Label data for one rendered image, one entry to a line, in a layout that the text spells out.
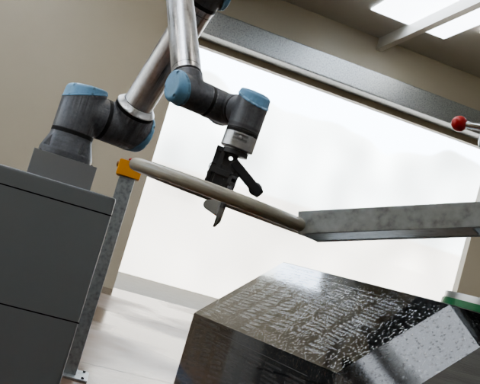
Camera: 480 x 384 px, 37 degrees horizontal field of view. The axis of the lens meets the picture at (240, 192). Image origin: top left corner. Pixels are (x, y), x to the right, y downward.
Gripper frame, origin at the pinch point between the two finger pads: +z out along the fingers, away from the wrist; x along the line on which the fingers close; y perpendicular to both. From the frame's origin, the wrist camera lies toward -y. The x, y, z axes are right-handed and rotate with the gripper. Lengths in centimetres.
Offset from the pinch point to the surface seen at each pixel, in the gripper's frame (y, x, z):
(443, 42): -186, -670, -306
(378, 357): -32, 74, 12
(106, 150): 152, -648, -39
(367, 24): -92, -687, -300
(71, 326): 34, -44, 47
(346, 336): -30, 59, 12
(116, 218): 48, -161, 14
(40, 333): 42, -42, 52
